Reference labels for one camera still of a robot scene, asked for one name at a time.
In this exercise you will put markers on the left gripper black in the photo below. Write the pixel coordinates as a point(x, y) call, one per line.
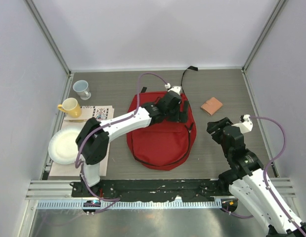
point(181, 117)

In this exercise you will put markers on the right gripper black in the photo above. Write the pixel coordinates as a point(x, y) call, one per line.
point(212, 126)

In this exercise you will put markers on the red backpack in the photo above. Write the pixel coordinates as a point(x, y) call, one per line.
point(166, 145)

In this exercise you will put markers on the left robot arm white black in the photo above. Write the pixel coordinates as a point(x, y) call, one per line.
point(95, 136)

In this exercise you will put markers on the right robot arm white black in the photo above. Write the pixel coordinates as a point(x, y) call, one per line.
point(249, 182)

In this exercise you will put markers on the patterned placemat cloth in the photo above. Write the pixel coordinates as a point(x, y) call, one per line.
point(68, 171)

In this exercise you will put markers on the light blue cup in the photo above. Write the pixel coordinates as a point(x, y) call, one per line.
point(81, 87)

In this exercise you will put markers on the yellow mug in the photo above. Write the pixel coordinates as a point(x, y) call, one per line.
point(71, 107)

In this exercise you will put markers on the white paper plate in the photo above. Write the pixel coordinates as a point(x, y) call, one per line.
point(62, 148)

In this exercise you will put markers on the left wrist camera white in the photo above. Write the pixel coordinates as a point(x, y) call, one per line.
point(176, 89)

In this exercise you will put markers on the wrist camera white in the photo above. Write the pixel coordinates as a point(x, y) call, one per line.
point(245, 124)
point(176, 89)

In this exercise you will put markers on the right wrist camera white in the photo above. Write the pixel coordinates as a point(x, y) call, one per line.
point(245, 124)

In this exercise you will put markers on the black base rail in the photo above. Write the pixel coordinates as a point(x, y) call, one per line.
point(154, 190)

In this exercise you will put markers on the white cable duct strip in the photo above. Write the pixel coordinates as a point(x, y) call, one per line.
point(86, 204)

